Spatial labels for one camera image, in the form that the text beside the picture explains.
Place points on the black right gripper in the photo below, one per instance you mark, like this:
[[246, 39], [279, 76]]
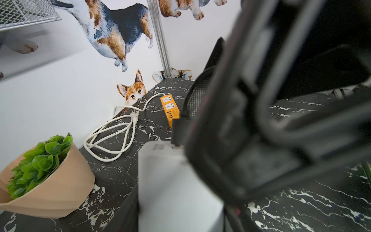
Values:
[[268, 120]]

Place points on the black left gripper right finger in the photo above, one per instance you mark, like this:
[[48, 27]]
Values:
[[232, 219]]

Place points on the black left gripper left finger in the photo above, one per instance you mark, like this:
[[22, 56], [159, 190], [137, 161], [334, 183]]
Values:
[[126, 217]]

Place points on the orange power strip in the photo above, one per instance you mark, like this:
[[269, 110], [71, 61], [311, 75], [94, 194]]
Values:
[[170, 108]]

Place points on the pink plant pot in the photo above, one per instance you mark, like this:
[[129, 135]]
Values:
[[62, 193]]

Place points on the green artificial plant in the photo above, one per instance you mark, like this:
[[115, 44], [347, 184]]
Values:
[[38, 165]]

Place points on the white wire wall basket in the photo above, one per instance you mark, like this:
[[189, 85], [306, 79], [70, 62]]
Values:
[[22, 13]]

